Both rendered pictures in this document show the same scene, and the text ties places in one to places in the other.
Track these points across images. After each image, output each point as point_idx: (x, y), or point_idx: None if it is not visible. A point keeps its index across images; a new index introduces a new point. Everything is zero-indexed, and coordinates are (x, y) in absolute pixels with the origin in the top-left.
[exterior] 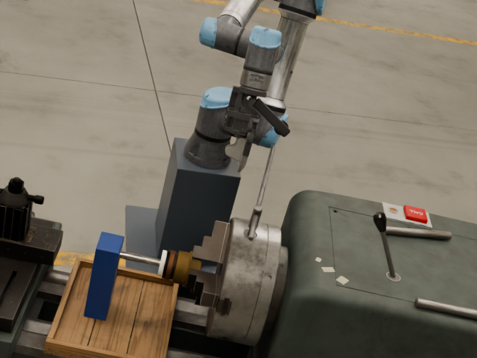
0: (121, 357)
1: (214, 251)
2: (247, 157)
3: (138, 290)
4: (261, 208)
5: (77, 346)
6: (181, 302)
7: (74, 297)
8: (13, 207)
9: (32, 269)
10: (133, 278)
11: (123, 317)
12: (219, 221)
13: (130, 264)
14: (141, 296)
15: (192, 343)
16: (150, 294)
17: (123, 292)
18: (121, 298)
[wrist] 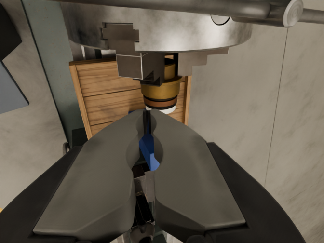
0: (190, 86)
1: (160, 55)
2: (205, 140)
3: (101, 97)
4: (299, 2)
5: (187, 114)
6: (87, 52)
7: None
8: (154, 226)
9: (149, 171)
10: (87, 106)
11: (141, 96)
12: (141, 72)
13: (6, 107)
14: (108, 92)
15: None
16: (101, 85)
17: (110, 107)
18: (119, 105)
